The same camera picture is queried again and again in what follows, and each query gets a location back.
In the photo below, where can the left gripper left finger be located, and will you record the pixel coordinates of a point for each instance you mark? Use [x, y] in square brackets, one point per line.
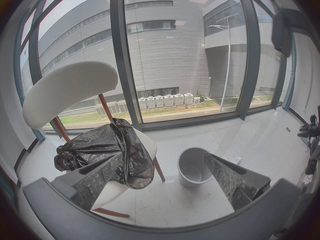
[100, 176]

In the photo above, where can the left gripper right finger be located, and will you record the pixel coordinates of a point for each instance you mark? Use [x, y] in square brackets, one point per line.
[225, 179]

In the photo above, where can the white paper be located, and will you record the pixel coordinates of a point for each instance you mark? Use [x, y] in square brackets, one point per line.
[236, 160]

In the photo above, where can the black plastic bag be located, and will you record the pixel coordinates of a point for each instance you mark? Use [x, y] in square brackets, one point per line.
[130, 159]

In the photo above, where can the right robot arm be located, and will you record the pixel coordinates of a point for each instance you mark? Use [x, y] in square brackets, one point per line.
[313, 156]

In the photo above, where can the white trash bin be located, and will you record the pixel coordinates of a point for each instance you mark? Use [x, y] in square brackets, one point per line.
[185, 179]

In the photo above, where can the white chair with brown legs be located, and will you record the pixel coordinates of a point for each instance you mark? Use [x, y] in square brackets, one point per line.
[70, 84]

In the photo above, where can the window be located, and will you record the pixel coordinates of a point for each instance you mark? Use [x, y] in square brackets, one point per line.
[130, 59]

